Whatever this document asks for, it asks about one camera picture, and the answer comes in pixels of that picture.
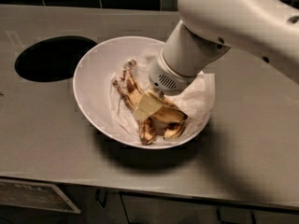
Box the brown spotted banana peel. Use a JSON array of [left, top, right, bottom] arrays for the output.
[[112, 60, 188, 146]]

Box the white paper napkin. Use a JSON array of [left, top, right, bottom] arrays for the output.
[[108, 49, 216, 142]]

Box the black round counter hole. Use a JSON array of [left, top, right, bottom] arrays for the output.
[[15, 35, 97, 82]]

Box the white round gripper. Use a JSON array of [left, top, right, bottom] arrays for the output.
[[133, 50, 196, 121]]

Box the dark cabinet handle right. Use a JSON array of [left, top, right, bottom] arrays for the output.
[[216, 207, 257, 224]]

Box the white oval bowl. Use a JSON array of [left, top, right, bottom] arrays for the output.
[[72, 35, 214, 150]]

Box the dark cabinet door handle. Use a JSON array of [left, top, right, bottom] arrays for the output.
[[95, 189, 107, 209]]

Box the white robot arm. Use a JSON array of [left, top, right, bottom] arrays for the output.
[[134, 0, 299, 120]]

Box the framed sign on cabinet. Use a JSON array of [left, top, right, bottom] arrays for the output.
[[0, 178, 81, 214]]

